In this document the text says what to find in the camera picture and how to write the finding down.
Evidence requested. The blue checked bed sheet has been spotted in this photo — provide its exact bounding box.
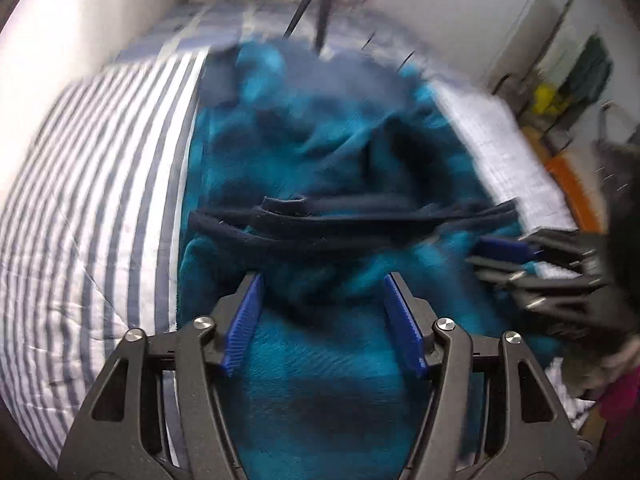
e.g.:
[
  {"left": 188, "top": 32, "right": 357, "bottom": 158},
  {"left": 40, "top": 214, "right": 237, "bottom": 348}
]
[{"left": 115, "top": 0, "right": 401, "bottom": 61}]

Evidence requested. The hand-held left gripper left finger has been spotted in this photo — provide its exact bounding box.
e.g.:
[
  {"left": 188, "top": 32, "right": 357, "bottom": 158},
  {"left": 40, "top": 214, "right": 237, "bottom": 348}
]
[{"left": 60, "top": 271, "right": 266, "bottom": 480}]

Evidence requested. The black tripod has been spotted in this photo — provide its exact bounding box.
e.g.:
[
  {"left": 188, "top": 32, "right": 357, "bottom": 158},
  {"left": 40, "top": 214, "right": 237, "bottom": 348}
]
[{"left": 282, "top": 0, "right": 341, "bottom": 56}]

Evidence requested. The magenta clothing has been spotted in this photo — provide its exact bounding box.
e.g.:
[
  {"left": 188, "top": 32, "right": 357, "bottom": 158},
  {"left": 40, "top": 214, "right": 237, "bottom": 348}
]
[{"left": 597, "top": 362, "right": 640, "bottom": 428}]

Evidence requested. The yellow bag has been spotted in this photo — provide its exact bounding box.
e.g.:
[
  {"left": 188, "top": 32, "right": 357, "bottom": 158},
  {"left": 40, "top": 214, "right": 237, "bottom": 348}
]
[{"left": 530, "top": 85, "right": 568, "bottom": 116}]

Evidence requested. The orange board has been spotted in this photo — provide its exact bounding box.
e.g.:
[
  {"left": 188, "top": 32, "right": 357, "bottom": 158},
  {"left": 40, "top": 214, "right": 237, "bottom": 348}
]
[{"left": 545, "top": 157, "right": 601, "bottom": 233}]

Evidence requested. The blue white striped duvet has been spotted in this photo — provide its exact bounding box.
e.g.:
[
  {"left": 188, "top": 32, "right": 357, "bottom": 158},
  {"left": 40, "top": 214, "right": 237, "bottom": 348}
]
[{"left": 0, "top": 50, "right": 598, "bottom": 468}]

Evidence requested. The white cabinet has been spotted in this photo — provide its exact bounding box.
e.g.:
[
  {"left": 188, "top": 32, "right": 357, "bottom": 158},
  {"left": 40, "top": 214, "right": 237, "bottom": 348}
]
[{"left": 480, "top": 0, "right": 586, "bottom": 96}]

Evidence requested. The teal plaid fleece robe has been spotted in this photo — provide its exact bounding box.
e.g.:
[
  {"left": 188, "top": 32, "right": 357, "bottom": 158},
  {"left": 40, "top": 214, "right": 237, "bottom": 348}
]
[{"left": 177, "top": 40, "right": 566, "bottom": 480}]

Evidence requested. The green hanging cloth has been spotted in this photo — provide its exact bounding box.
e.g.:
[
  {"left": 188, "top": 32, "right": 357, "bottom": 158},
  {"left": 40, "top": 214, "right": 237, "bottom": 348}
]
[{"left": 565, "top": 35, "right": 613, "bottom": 106}]

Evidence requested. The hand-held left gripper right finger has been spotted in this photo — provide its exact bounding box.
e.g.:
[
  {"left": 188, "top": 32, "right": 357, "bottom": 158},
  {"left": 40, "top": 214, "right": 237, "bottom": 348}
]
[{"left": 382, "top": 271, "right": 588, "bottom": 480}]

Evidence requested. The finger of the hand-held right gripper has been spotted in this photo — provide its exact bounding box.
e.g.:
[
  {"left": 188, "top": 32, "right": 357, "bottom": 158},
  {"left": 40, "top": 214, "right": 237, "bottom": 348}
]
[
  {"left": 466, "top": 255, "right": 608, "bottom": 313},
  {"left": 475, "top": 229, "right": 601, "bottom": 267}
]

